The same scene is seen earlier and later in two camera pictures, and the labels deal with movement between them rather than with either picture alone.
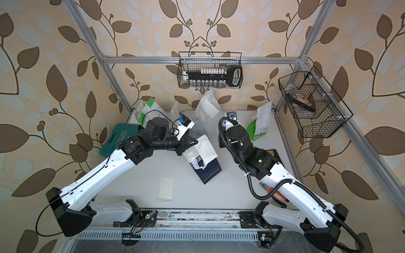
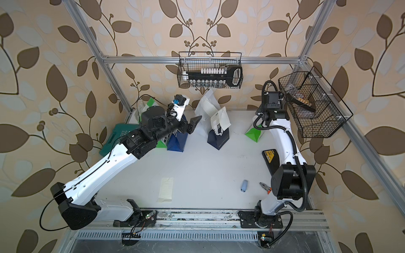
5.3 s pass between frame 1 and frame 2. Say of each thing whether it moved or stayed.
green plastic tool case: stayed
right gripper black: moved
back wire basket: stayed
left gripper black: moved
